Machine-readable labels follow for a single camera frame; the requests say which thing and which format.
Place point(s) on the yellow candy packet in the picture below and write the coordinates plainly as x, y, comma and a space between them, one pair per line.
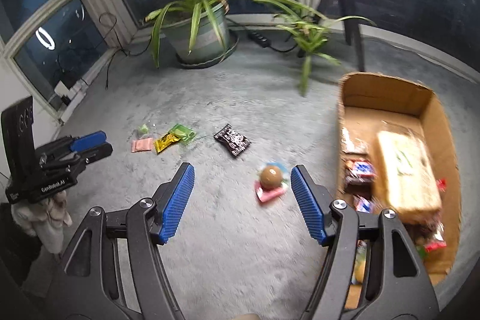
165, 141

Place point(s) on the green striped plant pot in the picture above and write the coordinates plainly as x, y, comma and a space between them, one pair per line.
207, 44

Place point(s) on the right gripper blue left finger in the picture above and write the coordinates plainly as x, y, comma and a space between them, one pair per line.
171, 200

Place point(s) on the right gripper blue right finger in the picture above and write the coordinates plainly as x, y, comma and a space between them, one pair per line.
313, 201

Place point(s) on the brown ball snack pink wrapper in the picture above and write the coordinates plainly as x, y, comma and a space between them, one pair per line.
272, 182

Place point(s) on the black snack packet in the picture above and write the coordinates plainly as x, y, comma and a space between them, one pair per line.
235, 142

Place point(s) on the green snack packet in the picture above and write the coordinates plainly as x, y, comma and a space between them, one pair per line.
184, 133

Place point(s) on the small spider plant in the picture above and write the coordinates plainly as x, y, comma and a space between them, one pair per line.
311, 37

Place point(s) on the black tripod stand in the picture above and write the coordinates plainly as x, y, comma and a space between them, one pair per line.
351, 27

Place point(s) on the large tan snack bag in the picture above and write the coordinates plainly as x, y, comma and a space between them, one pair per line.
409, 186

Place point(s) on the dark green pot saucer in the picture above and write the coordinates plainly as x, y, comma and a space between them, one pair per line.
234, 41

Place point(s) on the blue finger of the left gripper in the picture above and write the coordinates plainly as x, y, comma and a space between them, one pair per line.
88, 141
89, 153

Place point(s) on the red blue snack packet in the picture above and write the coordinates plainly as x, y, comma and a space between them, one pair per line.
359, 172

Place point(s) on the cardboard box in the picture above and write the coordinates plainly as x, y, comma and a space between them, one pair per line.
371, 102

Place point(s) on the pink snack packet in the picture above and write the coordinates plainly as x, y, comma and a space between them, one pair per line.
142, 145

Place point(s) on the black power strip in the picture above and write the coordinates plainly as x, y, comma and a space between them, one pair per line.
258, 38

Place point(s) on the clear packet green candy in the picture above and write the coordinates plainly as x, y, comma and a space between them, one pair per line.
143, 130

